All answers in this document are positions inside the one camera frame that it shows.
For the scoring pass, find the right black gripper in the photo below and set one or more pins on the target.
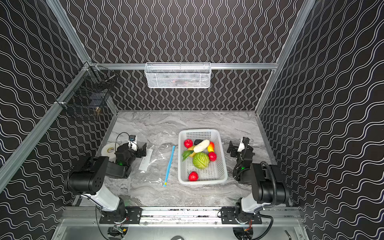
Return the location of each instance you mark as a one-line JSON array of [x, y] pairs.
[[236, 148]]

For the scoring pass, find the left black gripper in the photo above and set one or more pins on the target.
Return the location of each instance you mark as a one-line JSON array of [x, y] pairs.
[[140, 151]]

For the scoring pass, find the clear blue-zip bag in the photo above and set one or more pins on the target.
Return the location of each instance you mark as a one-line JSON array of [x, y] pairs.
[[156, 167]]

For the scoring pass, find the green toy cabbage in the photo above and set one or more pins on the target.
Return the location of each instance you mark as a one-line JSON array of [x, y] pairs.
[[201, 161]]

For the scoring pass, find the white toy radish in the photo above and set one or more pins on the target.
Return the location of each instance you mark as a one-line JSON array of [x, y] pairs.
[[201, 146]]

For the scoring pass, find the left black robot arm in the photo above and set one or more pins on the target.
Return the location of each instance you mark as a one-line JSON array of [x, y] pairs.
[[86, 180]]

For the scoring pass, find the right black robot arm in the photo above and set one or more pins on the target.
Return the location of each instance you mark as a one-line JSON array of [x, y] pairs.
[[268, 186]]

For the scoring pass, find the white tape roll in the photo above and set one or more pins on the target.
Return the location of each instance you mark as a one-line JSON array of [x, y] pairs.
[[109, 151]]

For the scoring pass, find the white plastic perforated basket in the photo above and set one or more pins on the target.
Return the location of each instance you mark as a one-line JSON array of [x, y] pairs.
[[215, 173]]

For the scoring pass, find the red toy fruit right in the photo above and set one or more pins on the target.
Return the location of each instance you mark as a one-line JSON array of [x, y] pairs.
[[212, 156]]

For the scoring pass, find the red toy fruit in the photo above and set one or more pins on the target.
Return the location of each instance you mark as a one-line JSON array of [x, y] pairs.
[[212, 156], [193, 177]]

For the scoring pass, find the red yellow toy mango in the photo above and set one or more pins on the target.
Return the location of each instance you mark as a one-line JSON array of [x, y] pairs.
[[211, 147]]

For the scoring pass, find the red toy fruit front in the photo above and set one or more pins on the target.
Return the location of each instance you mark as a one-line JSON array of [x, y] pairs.
[[193, 177]]

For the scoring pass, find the small red toy apple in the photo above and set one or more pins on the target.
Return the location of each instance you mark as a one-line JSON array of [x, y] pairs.
[[188, 143]]

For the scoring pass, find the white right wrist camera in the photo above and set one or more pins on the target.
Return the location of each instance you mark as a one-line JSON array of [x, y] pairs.
[[241, 147]]

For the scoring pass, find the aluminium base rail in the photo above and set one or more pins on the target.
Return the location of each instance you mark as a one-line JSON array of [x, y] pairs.
[[179, 217]]

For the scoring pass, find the black wire wall basket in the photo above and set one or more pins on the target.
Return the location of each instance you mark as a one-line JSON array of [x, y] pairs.
[[86, 102]]

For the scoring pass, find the white wire wall basket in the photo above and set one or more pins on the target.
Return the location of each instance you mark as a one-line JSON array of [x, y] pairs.
[[178, 75]]

